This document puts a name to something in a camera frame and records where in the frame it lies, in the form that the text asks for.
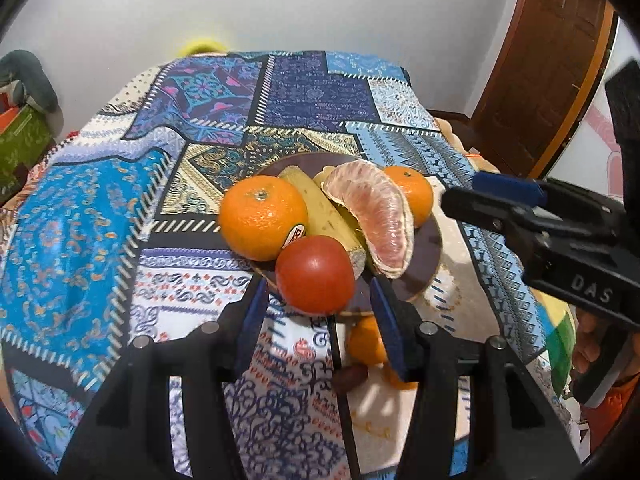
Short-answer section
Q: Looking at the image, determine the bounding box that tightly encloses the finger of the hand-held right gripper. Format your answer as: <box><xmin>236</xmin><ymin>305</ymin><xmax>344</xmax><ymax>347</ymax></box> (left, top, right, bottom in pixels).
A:
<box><xmin>474</xmin><ymin>172</ymin><xmax>549</xmax><ymax>207</ymax></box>
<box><xmin>441</xmin><ymin>186</ymin><xmax>552</xmax><ymax>257</ymax></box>

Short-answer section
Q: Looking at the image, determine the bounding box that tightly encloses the colourful bed sheet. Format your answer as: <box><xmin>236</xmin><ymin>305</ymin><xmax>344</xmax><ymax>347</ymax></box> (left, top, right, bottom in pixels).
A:
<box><xmin>435</xmin><ymin>115</ymin><xmax>581</xmax><ymax>401</ymax></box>

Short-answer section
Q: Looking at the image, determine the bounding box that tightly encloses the dark red date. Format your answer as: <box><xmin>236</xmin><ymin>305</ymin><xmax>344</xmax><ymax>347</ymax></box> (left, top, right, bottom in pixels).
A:
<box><xmin>332</xmin><ymin>364</ymin><xmax>370</xmax><ymax>395</ymax></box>

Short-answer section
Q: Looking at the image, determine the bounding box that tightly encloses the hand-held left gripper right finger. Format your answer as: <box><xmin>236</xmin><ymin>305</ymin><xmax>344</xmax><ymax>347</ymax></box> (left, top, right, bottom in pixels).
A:
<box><xmin>370</xmin><ymin>276</ymin><xmax>583</xmax><ymax>480</ymax></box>

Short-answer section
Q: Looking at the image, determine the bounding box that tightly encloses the peeled pomelo segment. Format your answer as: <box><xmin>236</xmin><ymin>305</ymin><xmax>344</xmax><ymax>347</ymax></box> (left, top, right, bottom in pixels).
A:
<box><xmin>321</xmin><ymin>160</ymin><xmax>416</xmax><ymax>280</ymax></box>

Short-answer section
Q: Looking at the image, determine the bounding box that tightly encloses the small tangerine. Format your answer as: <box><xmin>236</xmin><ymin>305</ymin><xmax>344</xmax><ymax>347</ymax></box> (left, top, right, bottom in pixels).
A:
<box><xmin>382</xmin><ymin>360</ymin><xmax>418</xmax><ymax>391</ymax></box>
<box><xmin>347</xmin><ymin>316</ymin><xmax>390</xmax><ymax>365</ymax></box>

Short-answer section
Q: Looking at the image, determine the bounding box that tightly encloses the large orange with sticker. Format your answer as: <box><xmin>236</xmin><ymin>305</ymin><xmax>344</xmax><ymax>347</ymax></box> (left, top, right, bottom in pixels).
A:
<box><xmin>218</xmin><ymin>176</ymin><xmax>309</xmax><ymax>262</ymax></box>

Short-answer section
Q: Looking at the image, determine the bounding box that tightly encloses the brown wooden door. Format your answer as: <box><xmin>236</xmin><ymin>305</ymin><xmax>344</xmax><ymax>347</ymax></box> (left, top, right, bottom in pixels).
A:
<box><xmin>470</xmin><ymin>0</ymin><xmax>616</xmax><ymax>181</ymax></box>

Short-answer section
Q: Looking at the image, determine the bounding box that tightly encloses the blue patchwork blanket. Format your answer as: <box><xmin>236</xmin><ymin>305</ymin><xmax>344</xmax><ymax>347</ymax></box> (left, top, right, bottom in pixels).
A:
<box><xmin>0</xmin><ymin>50</ymin><xmax>576</xmax><ymax>480</ymax></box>

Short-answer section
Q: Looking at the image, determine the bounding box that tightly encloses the grey plush toy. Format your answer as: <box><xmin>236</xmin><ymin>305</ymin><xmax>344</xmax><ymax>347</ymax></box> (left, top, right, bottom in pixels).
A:
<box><xmin>0</xmin><ymin>50</ymin><xmax>58</xmax><ymax>113</ymax></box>

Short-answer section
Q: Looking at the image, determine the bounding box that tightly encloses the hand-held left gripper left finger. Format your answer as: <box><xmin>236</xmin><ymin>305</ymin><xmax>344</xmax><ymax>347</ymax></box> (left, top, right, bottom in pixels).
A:
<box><xmin>57</xmin><ymin>276</ymin><xmax>272</xmax><ymax>480</ymax></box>

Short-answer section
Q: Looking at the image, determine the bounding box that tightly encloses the large plain orange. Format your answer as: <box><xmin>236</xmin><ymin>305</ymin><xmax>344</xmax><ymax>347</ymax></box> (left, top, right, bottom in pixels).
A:
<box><xmin>382</xmin><ymin>165</ymin><xmax>434</xmax><ymax>228</ymax></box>

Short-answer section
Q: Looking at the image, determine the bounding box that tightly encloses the red tomato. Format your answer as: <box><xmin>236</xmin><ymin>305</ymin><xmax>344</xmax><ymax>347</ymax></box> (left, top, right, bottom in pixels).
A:
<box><xmin>275</xmin><ymin>235</ymin><xmax>356</xmax><ymax>317</ymax></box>

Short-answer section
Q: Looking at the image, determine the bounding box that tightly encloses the dark purple plate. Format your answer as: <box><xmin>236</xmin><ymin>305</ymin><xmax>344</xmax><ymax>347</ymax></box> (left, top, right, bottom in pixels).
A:
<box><xmin>250</xmin><ymin>152</ymin><xmax>444</xmax><ymax>317</ymax></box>

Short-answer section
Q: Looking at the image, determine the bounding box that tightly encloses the yellow curved cushion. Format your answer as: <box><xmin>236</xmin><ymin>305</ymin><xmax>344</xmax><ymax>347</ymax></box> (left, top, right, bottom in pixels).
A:
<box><xmin>179</xmin><ymin>36</ymin><xmax>226</xmax><ymax>57</ymax></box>

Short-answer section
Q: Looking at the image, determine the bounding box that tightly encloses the white heart-print sliding door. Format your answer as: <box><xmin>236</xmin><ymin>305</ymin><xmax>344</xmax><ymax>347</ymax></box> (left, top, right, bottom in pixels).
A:
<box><xmin>545</xmin><ymin>20</ymin><xmax>640</xmax><ymax>201</ymax></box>

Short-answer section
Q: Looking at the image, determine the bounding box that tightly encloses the green cardboard box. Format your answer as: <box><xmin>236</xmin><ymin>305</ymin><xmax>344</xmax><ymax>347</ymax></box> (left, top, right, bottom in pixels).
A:
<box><xmin>0</xmin><ymin>105</ymin><xmax>53</xmax><ymax>188</ymax></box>

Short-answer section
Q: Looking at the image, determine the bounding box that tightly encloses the yellow sugarcane piece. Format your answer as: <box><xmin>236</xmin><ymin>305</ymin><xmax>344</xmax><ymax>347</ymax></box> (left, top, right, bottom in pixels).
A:
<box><xmin>278</xmin><ymin>166</ymin><xmax>368</xmax><ymax>281</ymax></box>
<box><xmin>312</xmin><ymin>167</ymin><xmax>368</xmax><ymax>241</ymax></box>

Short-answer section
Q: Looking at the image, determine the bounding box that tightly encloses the person's right hand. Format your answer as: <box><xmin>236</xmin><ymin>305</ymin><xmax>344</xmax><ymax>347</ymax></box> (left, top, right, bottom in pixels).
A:
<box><xmin>570</xmin><ymin>307</ymin><xmax>608</xmax><ymax>387</ymax></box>

